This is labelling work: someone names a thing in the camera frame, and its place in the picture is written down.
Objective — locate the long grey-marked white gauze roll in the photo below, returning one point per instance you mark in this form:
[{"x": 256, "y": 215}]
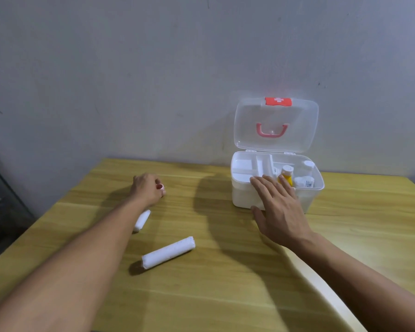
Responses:
[{"x": 309, "y": 183}]

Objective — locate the person's right forearm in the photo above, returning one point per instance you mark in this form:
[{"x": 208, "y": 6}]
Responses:
[{"x": 359, "y": 290}]

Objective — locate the white first aid box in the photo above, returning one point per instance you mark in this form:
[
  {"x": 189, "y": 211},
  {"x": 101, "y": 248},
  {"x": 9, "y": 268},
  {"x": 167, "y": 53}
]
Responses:
[{"x": 242, "y": 197}]

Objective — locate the red white tape roll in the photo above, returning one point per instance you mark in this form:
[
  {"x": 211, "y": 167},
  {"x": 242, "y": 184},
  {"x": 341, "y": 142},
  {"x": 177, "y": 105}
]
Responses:
[{"x": 159, "y": 186}]

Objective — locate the person's right hand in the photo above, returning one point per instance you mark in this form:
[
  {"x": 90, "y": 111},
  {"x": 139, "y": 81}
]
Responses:
[{"x": 283, "y": 217}]

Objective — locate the wooden table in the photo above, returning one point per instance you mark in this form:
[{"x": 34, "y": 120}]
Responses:
[{"x": 366, "y": 210}]

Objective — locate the short white gauze roll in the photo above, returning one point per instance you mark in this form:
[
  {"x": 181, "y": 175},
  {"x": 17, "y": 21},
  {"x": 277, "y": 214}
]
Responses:
[{"x": 143, "y": 219}]

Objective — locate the person's left forearm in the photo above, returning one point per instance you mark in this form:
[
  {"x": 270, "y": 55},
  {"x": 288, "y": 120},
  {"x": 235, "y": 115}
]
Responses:
[{"x": 65, "y": 269}]

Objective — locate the person's left hand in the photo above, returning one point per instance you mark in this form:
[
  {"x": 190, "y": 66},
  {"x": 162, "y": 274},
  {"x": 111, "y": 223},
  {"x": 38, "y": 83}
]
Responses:
[{"x": 145, "y": 190}]

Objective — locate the yellow small bottle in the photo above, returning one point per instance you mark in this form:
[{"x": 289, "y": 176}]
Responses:
[{"x": 287, "y": 172}]

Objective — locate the white green labelled bottle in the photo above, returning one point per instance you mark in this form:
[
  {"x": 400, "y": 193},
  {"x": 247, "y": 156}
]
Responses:
[{"x": 308, "y": 165}]

